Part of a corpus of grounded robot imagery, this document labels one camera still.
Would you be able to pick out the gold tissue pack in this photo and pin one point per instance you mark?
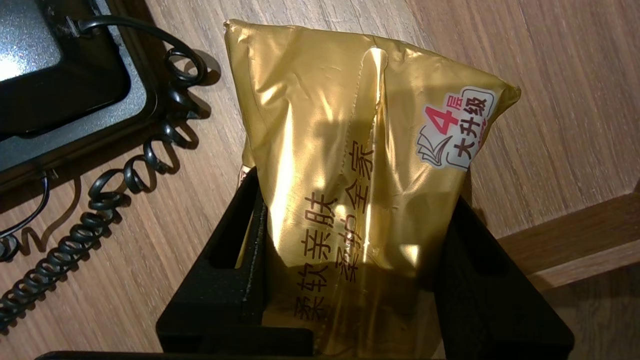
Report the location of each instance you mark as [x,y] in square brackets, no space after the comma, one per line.
[350,150]

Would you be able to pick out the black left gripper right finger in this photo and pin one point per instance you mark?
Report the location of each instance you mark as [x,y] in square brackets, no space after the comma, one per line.
[490,320]

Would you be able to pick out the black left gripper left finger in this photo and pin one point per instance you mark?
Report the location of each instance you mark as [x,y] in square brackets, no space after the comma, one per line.
[220,305]

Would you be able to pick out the round wooden nightstand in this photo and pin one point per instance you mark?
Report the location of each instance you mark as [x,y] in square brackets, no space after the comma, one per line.
[550,100]

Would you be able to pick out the black telephone handset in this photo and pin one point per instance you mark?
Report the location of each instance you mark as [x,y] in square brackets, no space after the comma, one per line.
[75,100]

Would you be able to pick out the black and white telephone base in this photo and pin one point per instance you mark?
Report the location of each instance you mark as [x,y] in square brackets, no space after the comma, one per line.
[100,140]

